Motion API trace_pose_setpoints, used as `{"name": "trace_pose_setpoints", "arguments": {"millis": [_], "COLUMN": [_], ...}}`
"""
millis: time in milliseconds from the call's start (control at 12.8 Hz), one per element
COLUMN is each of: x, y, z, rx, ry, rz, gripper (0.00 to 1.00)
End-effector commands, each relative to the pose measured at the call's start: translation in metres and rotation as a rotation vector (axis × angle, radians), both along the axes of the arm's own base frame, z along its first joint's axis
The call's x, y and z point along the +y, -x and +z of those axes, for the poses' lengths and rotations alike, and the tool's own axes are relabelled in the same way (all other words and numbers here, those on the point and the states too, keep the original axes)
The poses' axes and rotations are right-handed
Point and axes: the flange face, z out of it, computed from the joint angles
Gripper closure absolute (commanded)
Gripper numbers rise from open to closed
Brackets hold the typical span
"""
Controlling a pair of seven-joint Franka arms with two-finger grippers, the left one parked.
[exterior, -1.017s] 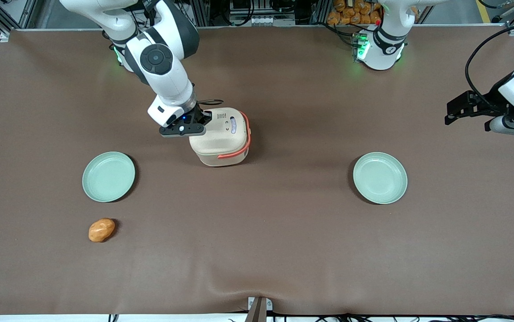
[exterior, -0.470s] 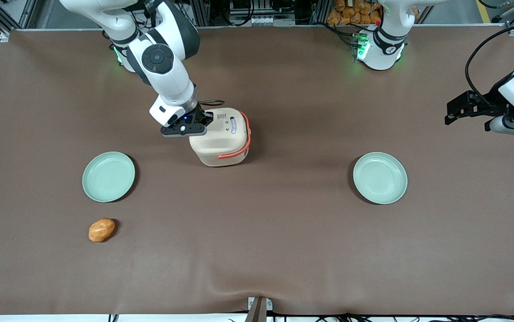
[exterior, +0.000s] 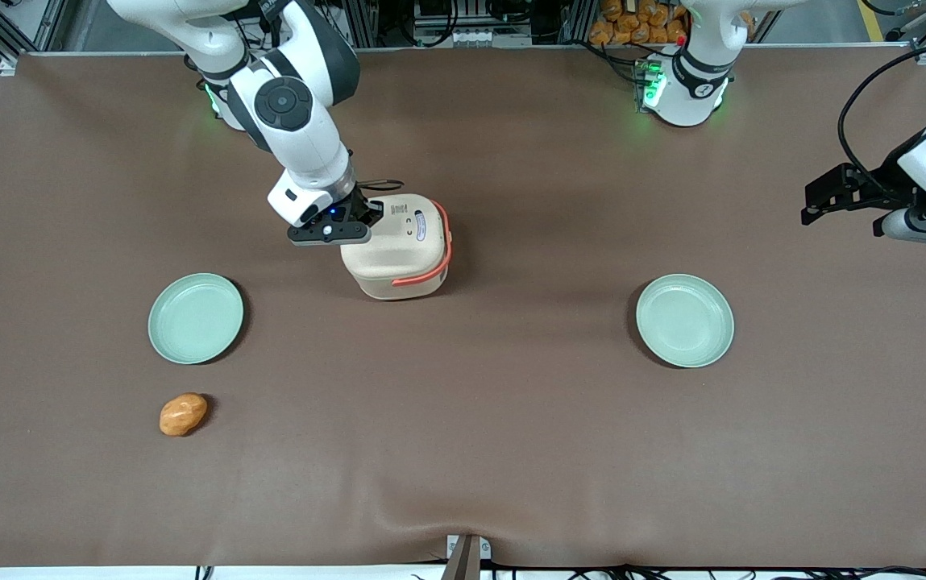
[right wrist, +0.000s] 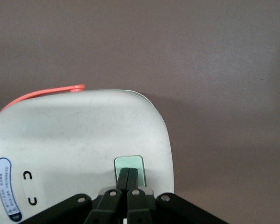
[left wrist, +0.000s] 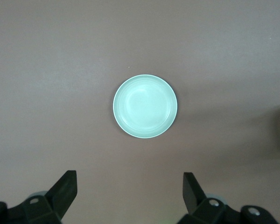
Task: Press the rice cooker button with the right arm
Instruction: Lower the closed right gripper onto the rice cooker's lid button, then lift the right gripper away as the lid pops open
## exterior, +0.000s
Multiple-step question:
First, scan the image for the light green round plate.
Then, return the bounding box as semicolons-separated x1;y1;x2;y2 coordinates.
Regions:
635;274;735;369
147;273;244;366

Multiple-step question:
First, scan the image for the white power strip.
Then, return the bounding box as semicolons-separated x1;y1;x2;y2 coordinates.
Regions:
421;27;505;49

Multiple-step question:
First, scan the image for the brown table mat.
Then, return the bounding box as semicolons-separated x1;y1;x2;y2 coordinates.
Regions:
0;48;926;570

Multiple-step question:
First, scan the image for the orange-brown potato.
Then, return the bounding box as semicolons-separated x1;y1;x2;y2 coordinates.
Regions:
159;392;209;437

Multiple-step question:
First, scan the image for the bag of orange breads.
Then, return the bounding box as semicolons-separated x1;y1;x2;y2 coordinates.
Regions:
589;0;691;47

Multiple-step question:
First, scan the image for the metal table clamp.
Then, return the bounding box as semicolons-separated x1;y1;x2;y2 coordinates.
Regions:
442;533;492;580

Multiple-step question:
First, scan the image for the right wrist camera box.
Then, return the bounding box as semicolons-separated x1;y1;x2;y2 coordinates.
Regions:
286;221;373;246

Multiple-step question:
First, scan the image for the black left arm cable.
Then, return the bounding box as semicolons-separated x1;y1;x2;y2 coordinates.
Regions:
837;34;926;202

